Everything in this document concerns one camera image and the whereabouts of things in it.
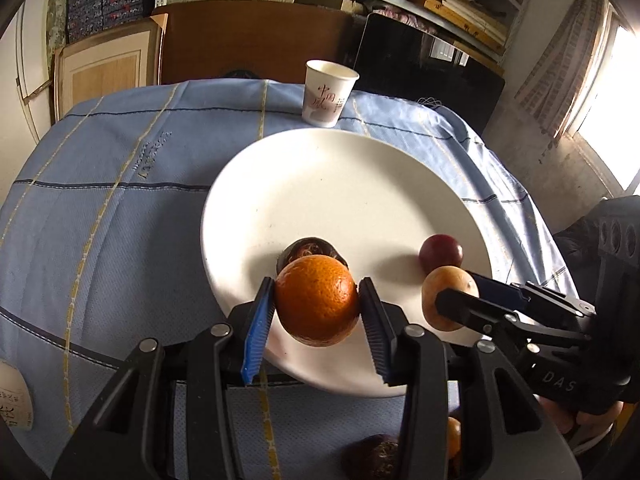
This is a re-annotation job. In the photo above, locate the black panel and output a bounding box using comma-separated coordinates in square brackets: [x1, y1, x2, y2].
[352, 12, 506, 136]

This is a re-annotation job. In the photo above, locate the bright window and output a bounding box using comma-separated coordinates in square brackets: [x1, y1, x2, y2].
[565, 5, 640, 196]

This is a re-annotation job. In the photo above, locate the light wooden framed panel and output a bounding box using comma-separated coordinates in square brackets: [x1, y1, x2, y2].
[54, 25, 163, 121]

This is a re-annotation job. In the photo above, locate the dark wrinkled passion fruit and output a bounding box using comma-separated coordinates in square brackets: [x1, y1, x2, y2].
[341, 434, 401, 480]
[276, 237, 349, 278]

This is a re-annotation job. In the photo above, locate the green mottled board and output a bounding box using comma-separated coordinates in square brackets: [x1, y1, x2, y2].
[46, 0, 70, 48]

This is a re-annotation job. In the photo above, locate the brown wooden board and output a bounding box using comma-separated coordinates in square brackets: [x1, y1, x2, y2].
[151, 0, 368, 86]

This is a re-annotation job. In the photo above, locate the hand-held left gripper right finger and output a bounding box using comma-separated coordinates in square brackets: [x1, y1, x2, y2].
[357, 276, 583, 480]

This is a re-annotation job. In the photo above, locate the purple red passion fruit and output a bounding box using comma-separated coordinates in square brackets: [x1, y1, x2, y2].
[418, 234, 464, 275]

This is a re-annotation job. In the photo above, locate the tan round fruit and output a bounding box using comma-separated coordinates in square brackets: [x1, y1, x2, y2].
[421, 266, 480, 332]

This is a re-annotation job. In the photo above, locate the stack of blue patterned boxes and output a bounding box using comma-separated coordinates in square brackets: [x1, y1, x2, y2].
[67, 0, 160, 43]

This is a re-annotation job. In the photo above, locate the large orange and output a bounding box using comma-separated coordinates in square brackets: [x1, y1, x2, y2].
[275, 255, 360, 348]

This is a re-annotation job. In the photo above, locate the blue checked tablecloth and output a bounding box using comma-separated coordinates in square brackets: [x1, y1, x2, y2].
[0, 79, 581, 480]

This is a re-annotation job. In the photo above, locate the dark clothing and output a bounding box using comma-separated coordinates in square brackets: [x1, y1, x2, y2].
[552, 200, 608, 293]

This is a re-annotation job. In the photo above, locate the patterned curtain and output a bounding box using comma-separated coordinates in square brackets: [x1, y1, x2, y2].
[515, 0, 616, 138]

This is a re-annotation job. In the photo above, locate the white paper cup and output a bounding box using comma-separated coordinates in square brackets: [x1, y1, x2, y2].
[301, 59, 361, 128]

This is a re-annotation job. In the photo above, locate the white drink can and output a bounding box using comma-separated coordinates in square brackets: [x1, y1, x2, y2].
[0, 360, 36, 433]

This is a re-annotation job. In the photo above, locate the person's right hand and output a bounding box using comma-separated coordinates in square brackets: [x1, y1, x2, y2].
[537, 394, 623, 443]

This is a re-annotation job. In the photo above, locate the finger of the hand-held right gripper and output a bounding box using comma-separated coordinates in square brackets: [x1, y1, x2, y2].
[434, 287, 591, 348]
[467, 270, 597, 318]

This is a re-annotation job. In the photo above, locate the white plate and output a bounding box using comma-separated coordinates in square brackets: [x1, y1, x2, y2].
[200, 127, 493, 399]

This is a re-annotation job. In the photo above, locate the white door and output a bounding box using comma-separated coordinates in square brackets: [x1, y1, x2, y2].
[15, 0, 56, 106]

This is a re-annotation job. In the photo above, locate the small orange mandarin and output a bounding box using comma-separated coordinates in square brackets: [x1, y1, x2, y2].
[446, 416, 462, 461]

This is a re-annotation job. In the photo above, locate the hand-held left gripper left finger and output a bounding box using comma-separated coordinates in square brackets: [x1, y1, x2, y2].
[52, 276, 276, 480]

